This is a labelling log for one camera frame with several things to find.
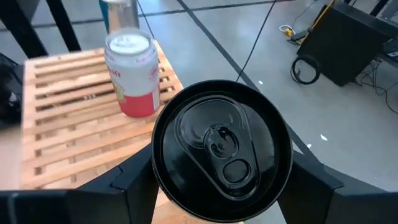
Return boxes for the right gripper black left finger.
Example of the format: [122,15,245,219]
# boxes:
[0,142,160,224]

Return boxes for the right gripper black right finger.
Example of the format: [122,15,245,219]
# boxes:
[277,151,398,224]

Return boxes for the pink white Spindrift can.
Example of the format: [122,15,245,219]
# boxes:
[104,27,162,118]

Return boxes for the blue silver Red Bull can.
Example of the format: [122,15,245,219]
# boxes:
[98,0,141,34]

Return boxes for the white Celsius can black lid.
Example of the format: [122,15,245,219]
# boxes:
[151,79,293,223]

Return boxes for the wooden slatted shelf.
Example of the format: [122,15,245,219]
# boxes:
[20,39,246,224]

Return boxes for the black equipment box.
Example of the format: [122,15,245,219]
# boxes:
[297,0,398,87]

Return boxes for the black metal post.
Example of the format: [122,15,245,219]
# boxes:
[0,0,49,59]
[45,0,82,52]

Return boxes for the coiled black cable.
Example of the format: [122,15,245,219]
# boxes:
[290,54,321,85]

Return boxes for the long black floor cable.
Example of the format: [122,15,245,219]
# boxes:
[236,0,277,82]

